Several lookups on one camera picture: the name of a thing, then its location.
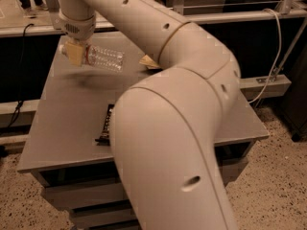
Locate white cable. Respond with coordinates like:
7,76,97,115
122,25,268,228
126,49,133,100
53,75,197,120
248,8,283,105

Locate metal guard railing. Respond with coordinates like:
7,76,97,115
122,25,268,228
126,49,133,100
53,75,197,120
0,0,307,38

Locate bottom grey drawer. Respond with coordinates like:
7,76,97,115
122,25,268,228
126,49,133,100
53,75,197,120
75,219,142,230

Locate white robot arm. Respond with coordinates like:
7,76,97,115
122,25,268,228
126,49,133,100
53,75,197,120
59,0,241,230

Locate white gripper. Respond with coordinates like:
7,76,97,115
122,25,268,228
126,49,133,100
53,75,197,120
54,11,96,67

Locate black snack bar wrapper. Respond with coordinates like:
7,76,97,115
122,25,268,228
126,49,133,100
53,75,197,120
96,104,114,146

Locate clear plastic water bottle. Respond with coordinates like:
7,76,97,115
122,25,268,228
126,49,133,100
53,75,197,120
59,43,126,74

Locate top grey drawer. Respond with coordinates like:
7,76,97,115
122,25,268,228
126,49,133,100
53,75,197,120
41,157,248,210

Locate black hanging cable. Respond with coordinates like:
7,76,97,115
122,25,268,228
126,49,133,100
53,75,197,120
5,23,35,130

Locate grey drawer cabinet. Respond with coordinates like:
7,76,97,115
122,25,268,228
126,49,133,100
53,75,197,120
16,31,271,230

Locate brown chip bag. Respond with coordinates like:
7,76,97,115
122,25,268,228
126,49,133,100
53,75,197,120
139,55,160,69

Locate middle grey drawer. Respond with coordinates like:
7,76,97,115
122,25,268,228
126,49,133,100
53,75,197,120
70,199,136,228

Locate grey drawer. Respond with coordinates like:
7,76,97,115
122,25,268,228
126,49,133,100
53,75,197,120
70,199,136,228
75,219,142,230
41,157,248,210

